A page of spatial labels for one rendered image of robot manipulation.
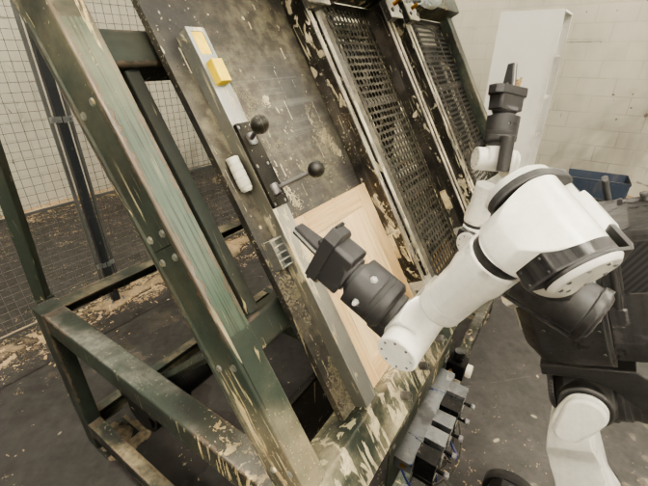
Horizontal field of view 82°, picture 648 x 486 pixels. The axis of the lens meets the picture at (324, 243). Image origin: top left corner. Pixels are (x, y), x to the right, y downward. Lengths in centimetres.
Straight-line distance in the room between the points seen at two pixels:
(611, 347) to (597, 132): 529
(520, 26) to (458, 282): 437
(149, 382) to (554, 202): 115
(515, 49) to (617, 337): 405
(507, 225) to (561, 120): 569
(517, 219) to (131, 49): 79
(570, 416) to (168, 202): 97
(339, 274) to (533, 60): 426
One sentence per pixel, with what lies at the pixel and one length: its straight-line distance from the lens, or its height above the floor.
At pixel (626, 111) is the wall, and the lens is 608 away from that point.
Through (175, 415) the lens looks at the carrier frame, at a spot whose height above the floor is 79.
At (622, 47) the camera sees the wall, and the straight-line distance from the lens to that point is 605.
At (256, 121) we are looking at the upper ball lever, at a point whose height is 156.
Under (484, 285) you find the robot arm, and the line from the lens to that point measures 47.
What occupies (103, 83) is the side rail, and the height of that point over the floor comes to 163.
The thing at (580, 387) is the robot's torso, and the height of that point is 100.
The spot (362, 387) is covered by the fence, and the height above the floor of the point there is 94.
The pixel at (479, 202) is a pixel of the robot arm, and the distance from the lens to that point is 123.
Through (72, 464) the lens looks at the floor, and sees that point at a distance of 228.
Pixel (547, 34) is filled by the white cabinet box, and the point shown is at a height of 184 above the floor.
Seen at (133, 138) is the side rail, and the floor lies 154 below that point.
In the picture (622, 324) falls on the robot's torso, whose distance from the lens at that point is 91.
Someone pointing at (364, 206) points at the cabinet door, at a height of 125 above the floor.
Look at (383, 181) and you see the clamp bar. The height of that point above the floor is 132.
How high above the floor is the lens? 167
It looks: 27 degrees down
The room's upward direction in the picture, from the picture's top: straight up
